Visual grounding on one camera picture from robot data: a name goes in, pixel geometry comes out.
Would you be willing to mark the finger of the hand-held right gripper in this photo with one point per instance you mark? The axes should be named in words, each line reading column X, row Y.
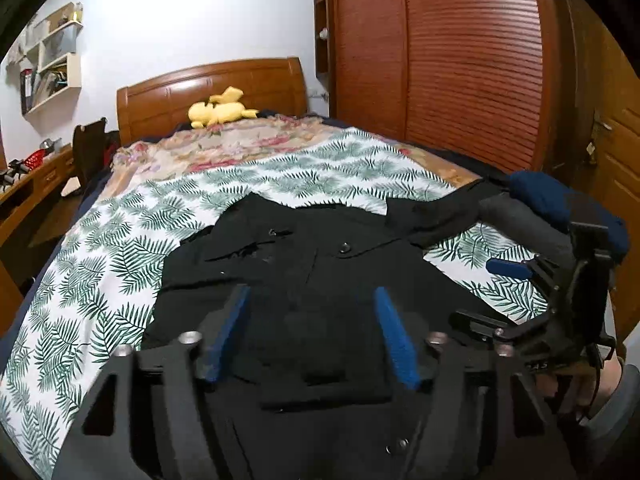
column 480, row 322
column 507, row 267

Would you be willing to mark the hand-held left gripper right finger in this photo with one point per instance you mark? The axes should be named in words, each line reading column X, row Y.
column 397, row 340

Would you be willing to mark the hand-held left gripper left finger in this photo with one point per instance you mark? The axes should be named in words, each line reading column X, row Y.
column 232, row 330

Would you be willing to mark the black shirt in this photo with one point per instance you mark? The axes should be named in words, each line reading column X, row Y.
column 310, row 270

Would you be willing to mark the person's right forearm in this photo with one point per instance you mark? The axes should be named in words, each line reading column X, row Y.
column 617, row 425

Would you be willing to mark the person's right hand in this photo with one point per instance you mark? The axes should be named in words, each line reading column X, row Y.
column 585, row 385

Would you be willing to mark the folded navy cloth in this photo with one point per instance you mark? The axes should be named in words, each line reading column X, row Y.
column 540, row 190

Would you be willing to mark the wooden door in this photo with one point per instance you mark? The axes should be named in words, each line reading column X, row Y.
column 620, row 200

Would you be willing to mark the leaf print bed sheet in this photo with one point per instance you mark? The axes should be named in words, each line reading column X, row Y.
column 100, row 270

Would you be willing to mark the floral blanket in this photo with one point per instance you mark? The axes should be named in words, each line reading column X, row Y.
column 240, row 145

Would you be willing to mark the wooden wardrobe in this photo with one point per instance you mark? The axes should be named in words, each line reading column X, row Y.
column 450, row 60

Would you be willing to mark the yellow plush toy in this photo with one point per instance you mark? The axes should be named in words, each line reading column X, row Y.
column 220, row 110

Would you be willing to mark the dark chair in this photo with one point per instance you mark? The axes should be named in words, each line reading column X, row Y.
column 87, row 145

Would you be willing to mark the wooden headboard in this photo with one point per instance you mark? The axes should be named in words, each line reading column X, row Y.
column 165, row 95

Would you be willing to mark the wooden desk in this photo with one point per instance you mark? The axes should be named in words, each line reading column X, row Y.
column 30, row 185

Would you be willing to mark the metal pot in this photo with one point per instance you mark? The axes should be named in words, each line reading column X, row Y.
column 49, row 145

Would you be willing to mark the red basket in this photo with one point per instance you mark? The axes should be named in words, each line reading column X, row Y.
column 34, row 159

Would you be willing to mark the white wall shelf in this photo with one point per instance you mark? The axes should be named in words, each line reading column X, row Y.
column 70, row 72

